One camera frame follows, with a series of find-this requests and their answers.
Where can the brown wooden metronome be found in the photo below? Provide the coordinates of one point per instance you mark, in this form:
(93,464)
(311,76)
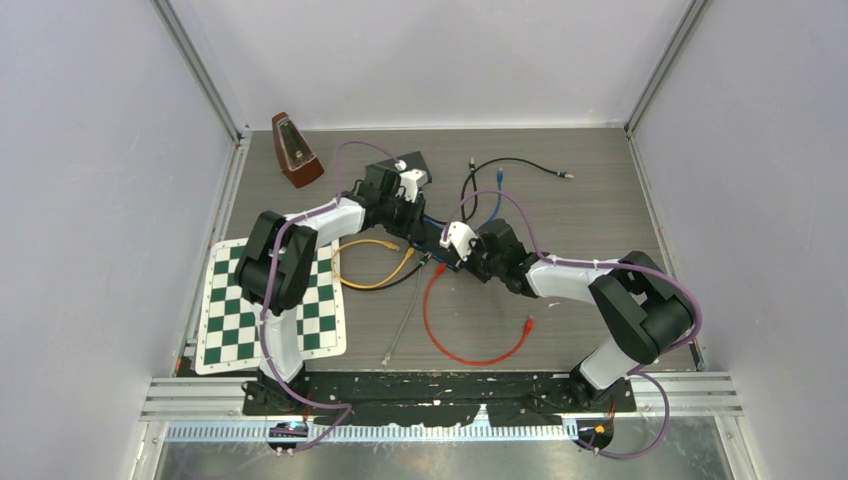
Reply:
(296,159)

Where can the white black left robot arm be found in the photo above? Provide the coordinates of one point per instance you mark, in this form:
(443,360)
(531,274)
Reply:
(274,269)

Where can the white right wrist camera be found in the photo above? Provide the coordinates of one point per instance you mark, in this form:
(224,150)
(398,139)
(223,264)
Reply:
(458,236)

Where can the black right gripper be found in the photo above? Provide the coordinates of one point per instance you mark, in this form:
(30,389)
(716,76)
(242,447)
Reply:
(468,264)

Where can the black blue network switch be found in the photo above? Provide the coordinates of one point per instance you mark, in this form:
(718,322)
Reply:
(425,237)

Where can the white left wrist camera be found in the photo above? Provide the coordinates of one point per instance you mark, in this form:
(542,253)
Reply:
(411,181)

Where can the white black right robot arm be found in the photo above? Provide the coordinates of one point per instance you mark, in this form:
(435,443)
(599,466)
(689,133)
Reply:
(645,312)

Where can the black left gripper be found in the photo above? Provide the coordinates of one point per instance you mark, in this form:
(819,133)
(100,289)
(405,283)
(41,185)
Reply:
(415,210)

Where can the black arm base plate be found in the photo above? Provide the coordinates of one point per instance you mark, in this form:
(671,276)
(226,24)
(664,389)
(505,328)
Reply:
(431,399)

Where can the green white chessboard mat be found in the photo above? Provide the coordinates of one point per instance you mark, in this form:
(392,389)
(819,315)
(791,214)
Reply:
(227,338)

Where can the dark grey network switch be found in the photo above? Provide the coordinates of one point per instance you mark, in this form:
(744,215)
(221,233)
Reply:
(414,159)

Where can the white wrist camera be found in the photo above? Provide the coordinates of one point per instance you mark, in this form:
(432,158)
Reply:
(411,181)
(458,236)

